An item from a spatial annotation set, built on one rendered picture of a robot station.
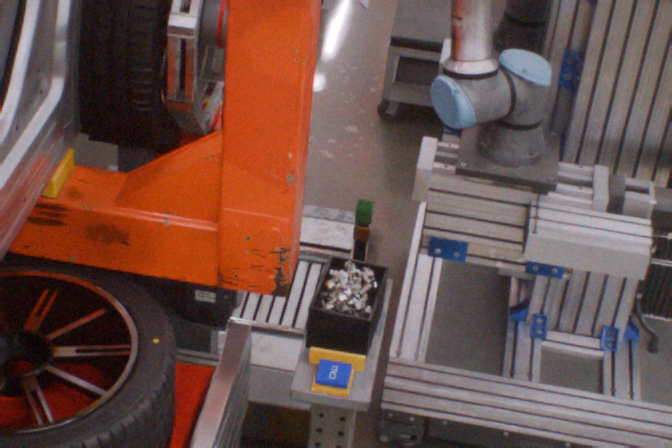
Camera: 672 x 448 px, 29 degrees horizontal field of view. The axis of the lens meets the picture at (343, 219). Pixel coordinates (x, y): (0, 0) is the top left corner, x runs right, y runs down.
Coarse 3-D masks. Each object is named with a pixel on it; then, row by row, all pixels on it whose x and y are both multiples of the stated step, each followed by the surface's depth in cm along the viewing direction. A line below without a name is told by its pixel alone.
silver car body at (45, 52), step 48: (0, 0) 275; (48, 0) 262; (0, 48) 258; (48, 48) 267; (0, 96) 251; (48, 96) 272; (0, 144) 249; (48, 144) 268; (0, 192) 245; (0, 240) 251
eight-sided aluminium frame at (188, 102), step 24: (192, 0) 293; (168, 24) 292; (192, 24) 292; (168, 48) 296; (192, 48) 295; (216, 48) 345; (168, 72) 300; (192, 72) 299; (216, 72) 343; (168, 96) 303; (192, 96) 302; (216, 96) 335; (192, 120) 313
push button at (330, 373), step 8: (320, 360) 278; (328, 360) 278; (320, 368) 276; (328, 368) 276; (336, 368) 276; (344, 368) 277; (320, 376) 274; (328, 376) 274; (336, 376) 275; (344, 376) 275; (320, 384) 273; (328, 384) 273; (336, 384) 273; (344, 384) 273
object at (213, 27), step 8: (208, 0) 314; (216, 0) 314; (224, 0) 314; (208, 8) 314; (216, 8) 313; (224, 8) 313; (208, 16) 313; (216, 16) 313; (224, 16) 313; (200, 24) 315; (208, 24) 314; (216, 24) 314; (224, 24) 313; (200, 32) 316; (208, 32) 315; (216, 32) 315; (224, 32) 314; (200, 40) 320; (208, 40) 317; (216, 40) 316; (224, 40) 316; (224, 48) 320
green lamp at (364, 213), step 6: (360, 204) 295; (366, 204) 295; (372, 204) 295; (360, 210) 293; (366, 210) 293; (372, 210) 293; (360, 216) 294; (366, 216) 294; (372, 216) 295; (360, 222) 295; (366, 222) 295
